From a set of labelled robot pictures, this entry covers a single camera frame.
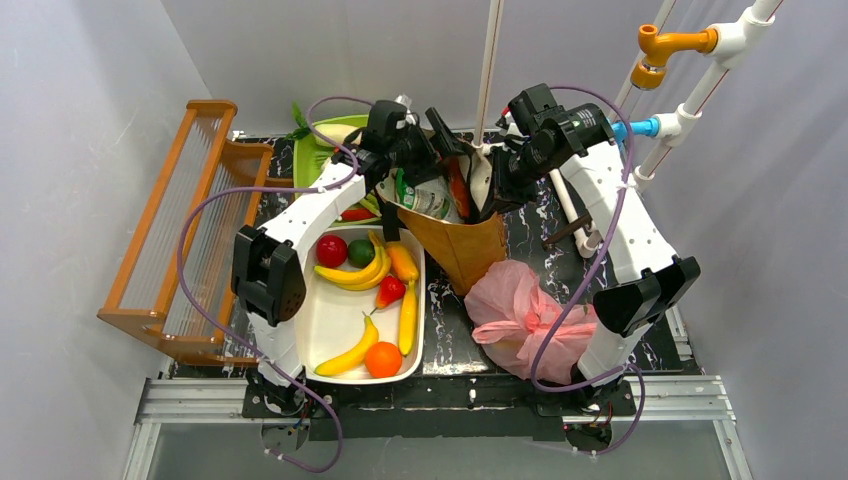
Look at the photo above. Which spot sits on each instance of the single yellow banana lower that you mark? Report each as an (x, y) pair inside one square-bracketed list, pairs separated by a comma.
[(353, 357)]

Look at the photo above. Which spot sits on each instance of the pink plastic grocery bag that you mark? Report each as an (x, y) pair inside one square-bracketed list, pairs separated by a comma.
[(512, 315)]

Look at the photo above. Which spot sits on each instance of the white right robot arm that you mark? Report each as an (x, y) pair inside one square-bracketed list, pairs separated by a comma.
[(651, 277)]

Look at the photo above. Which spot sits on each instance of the white fruit tray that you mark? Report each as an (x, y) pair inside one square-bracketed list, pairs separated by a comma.
[(330, 322)]

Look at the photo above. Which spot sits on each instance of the yellow banana by bag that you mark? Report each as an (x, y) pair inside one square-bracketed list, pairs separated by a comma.
[(407, 323)]

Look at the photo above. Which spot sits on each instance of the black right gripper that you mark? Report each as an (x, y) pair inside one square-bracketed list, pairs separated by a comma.
[(502, 176)]

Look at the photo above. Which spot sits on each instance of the green lime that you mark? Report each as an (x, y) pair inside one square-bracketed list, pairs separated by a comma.
[(360, 253)]

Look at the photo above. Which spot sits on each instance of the orange mango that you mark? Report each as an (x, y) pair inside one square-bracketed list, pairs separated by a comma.
[(403, 264)]

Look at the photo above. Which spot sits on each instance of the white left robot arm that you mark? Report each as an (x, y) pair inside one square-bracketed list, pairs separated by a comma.
[(269, 260)]

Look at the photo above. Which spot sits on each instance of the red apple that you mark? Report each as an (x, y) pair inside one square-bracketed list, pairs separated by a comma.
[(331, 251)]

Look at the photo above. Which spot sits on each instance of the red chili pepper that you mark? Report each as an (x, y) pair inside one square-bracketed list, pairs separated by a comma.
[(357, 215)]

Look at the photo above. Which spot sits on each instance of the aluminium base frame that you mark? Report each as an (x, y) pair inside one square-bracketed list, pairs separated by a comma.
[(456, 417)]

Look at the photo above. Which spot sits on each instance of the orange faucet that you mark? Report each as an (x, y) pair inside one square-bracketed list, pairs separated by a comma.
[(658, 48)]

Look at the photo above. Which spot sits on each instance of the white radish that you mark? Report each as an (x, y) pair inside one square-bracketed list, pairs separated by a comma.
[(328, 134)]

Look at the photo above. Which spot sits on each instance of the wooden rack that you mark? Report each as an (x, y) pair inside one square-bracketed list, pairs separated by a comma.
[(145, 300)]

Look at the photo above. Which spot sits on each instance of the green chips bag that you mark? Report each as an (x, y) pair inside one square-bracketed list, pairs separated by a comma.
[(430, 198)]

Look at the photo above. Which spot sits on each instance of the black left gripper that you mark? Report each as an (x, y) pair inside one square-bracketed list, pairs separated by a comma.
[(429, 147)]

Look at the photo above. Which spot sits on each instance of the orange fruit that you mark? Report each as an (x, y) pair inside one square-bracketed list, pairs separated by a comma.
[(383, 360)]

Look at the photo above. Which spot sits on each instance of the orange candy bag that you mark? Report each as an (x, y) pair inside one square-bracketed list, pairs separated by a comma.
[(458, 188)]

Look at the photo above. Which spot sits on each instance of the brown paper bag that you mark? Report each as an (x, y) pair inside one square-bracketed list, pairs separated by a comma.
[(464, 251)]

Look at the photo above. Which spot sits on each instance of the yellow banana bunch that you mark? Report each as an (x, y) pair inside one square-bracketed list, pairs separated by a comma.
[(353, 279)]

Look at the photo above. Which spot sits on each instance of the blue faucet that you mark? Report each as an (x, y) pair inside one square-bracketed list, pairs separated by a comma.
[(649, 128)]

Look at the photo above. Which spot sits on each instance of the white pipe frame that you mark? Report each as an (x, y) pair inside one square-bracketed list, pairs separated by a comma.
[(594, 49)]

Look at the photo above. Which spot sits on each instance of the green vegetable tray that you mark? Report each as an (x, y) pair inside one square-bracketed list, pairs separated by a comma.
[(308, 159)]

